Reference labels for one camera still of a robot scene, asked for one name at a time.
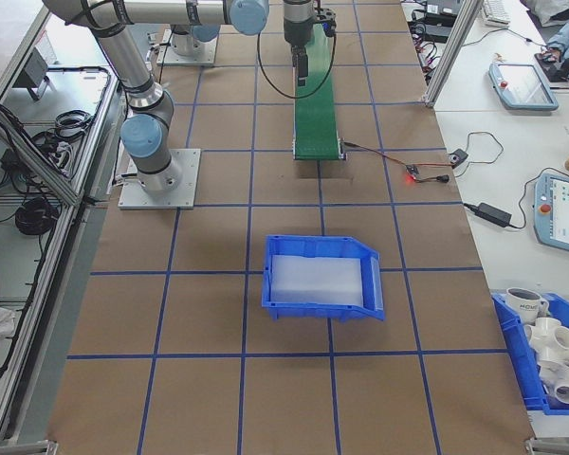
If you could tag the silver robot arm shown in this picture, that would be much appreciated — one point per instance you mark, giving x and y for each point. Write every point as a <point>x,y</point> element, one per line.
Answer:
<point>123,57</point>
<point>185,43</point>

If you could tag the hand of blue-sleeved person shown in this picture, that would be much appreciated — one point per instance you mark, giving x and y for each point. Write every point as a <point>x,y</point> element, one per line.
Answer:
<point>556,54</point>

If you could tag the green conveyor belt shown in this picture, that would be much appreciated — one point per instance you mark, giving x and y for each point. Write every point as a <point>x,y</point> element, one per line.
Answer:
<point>315,123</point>

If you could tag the power strip with plugs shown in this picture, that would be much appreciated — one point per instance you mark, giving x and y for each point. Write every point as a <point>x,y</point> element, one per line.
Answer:
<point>427,61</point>

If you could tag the large black power adapter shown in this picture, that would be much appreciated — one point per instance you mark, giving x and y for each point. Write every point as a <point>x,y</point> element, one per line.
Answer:
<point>436,32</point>

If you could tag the black box with label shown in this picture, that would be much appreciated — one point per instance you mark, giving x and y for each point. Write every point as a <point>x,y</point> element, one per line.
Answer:
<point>443,5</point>

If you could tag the small controller circuit board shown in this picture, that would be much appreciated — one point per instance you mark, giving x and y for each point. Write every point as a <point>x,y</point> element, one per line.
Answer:
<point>411,169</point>

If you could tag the black barrel jack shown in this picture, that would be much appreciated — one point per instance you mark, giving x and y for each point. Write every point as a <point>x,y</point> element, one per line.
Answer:
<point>442,178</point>

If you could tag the white keyboard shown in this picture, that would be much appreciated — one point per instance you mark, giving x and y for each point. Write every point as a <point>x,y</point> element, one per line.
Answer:
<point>495,12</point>

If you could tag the white foam pad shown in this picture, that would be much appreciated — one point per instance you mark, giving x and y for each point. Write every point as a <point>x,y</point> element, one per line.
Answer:
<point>313,279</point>

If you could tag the blue grey teach pendant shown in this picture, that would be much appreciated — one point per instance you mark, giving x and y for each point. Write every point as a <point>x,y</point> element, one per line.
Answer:
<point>524,85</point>
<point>564,213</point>

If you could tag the blue storage bin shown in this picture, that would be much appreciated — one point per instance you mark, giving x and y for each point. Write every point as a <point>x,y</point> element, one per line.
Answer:
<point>322,310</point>

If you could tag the black handheld device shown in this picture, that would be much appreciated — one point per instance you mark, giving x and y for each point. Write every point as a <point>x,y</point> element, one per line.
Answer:
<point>547,66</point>

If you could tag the white power strip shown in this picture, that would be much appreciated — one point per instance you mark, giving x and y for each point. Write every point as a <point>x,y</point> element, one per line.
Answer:
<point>61,156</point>

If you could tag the white plastic bag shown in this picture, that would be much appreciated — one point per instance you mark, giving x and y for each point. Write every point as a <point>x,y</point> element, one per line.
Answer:
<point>557,10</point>

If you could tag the grey metal box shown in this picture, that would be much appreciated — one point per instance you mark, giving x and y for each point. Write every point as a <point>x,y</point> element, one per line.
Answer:
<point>31,71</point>

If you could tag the white mug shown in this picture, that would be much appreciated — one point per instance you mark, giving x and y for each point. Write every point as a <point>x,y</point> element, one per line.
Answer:
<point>521,305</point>

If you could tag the large blue parts bin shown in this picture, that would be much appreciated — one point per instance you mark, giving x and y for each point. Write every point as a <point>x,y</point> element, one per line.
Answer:
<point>512,355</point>

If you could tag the white PVC cross fitting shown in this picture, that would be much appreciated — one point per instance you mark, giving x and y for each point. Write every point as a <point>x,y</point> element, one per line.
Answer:
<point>545,336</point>

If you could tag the white PVC pipe fitting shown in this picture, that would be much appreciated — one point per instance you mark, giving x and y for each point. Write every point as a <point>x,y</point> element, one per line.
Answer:
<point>562,388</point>

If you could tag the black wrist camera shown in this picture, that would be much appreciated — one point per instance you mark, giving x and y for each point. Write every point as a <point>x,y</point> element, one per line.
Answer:
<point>326,21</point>

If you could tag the white square base plate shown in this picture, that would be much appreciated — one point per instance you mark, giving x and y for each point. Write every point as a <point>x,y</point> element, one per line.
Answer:
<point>211,52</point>
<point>189,180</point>

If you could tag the aluminium profile post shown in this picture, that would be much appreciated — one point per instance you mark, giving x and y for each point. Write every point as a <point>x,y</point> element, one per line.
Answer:
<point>448,52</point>

